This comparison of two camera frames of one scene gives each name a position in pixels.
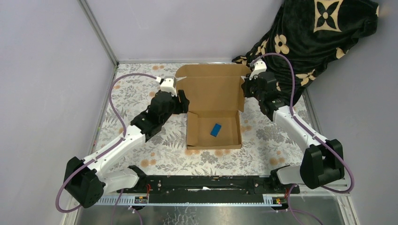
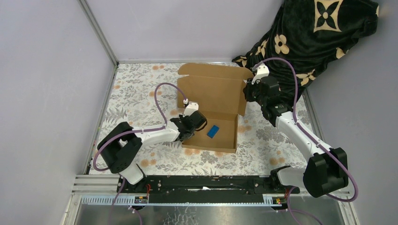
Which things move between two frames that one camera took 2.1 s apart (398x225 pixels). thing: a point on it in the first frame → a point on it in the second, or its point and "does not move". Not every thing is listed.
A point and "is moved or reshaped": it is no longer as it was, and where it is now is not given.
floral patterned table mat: [266, 146] does not move
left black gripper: [183, 107] → [181, 118]
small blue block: [215, 130] is moved or reshaped
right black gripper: [247, 83] does not move
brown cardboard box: [215, 94] does not move
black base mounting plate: [206, 189] does not move
